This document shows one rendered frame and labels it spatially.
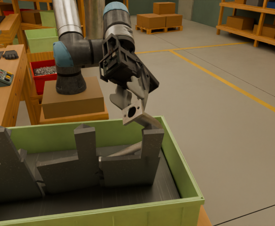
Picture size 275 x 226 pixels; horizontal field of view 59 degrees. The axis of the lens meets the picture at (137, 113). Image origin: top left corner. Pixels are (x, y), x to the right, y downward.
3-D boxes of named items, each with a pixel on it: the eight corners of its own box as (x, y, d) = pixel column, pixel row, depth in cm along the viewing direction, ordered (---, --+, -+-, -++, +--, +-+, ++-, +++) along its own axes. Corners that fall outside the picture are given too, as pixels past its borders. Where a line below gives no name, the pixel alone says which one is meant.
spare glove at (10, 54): (2, 54, 191) (1, 50, 189) (16, 52, 195) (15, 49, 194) (3, 61, 175) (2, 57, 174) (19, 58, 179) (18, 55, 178)
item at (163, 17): (168, 26, 801) (169, 2, 765) (182, 30, 739) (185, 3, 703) (135, 29, 753) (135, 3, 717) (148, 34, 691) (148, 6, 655)
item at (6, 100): (28, 60, 227) (24, 44, 219) (9, 160, 103) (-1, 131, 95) (11, 61, 223) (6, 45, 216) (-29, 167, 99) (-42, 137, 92)
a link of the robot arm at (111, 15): (126, 24, 76) (130, -1, 69) (131, 48, 70) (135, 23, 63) (101, 23, 75) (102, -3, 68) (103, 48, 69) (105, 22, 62)
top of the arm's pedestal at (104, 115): (100, 93, 147) (99, 87, 145) (109, 119, 120) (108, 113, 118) (44, 100, 140) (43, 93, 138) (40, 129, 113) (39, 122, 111)
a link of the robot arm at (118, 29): (119, 50, 70) (140, 33, 66) (121, 62, 68) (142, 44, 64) (99, 36, 65) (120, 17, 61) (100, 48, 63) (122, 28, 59)
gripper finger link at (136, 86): (125, 106, 49) (117, 75, 55) (145, 115, 53) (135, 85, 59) (137, 97, 48) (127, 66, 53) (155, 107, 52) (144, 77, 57)
